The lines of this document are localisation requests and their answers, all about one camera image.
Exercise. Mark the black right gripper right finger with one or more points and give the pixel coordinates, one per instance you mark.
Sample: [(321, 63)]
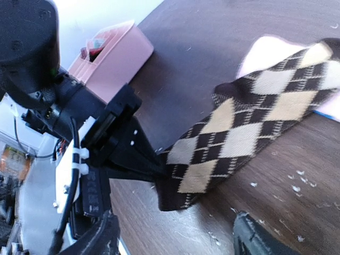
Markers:
[(251, 238)]

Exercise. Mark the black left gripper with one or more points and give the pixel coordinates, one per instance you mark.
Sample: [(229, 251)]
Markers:
[(133, 156)]

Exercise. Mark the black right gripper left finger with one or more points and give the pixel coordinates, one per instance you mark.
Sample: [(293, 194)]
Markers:
[(102, 238)]

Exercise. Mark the brown beige argyle sock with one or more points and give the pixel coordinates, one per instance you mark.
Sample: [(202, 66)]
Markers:
[(250, 113)]

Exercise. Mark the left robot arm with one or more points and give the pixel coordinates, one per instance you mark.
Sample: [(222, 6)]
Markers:
[(31, 75)]

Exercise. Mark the pink plastic organizer tray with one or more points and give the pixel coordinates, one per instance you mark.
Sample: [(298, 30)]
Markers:
[(114, 56)]

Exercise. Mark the pink sock with teal patches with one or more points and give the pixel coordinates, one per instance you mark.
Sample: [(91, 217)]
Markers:
[(267, 51)]

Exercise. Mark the aluminium front rail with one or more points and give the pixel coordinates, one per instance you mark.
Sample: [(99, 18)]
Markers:
[(122, 248)]

